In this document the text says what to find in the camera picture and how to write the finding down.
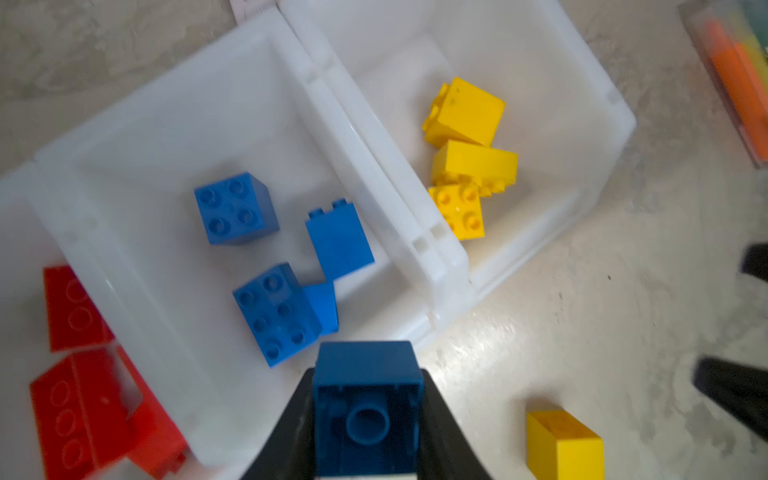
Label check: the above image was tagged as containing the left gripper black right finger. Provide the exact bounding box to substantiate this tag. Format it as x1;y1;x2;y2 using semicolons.
416;369;492;480

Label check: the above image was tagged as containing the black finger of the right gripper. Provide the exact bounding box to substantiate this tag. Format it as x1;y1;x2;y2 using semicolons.
740;242;768;282
692;357;767;441

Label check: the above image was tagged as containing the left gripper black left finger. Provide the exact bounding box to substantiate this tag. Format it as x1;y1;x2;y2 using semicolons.
241;368;316;480

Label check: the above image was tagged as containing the blue lego hollow brick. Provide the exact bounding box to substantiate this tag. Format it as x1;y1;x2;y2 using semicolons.
312;341;424;477

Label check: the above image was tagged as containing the yellow lego stud brick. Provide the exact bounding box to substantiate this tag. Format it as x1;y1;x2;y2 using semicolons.
526;410;605;480

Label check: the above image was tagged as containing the red lego low brick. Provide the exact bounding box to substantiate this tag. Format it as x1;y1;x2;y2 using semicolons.
117;346;188;480

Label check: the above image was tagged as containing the blue lego eight-stud brick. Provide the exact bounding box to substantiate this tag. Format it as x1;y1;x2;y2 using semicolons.
233;263;322;368

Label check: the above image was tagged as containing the red lego long brick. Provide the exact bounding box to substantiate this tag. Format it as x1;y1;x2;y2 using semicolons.
29;348;133;479

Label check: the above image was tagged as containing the yellow lego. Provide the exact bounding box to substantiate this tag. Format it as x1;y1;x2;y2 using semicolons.
422;77;505;148

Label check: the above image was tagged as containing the small blue lego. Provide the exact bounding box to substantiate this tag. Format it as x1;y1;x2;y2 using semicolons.
194;172;279;245

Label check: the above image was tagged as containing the highlighter marker pack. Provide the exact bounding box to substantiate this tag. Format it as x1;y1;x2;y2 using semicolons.
679;1;767;169

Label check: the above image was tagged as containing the middle white plastic bin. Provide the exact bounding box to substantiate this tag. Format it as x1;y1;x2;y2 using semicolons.
30;6;468;467

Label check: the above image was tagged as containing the white plastic bin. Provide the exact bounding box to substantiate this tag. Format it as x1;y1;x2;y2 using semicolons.
279;1;636;297
0;161;241;480
30;6;468;467

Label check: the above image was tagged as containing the left white plastic bin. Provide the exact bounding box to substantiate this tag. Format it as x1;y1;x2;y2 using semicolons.
0;161;241;480

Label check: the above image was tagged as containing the right white plastic bin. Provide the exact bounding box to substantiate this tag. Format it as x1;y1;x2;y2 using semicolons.
279;1;636;297

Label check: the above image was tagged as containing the pink calculator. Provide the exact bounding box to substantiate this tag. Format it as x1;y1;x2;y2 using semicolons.
229;0;277;25

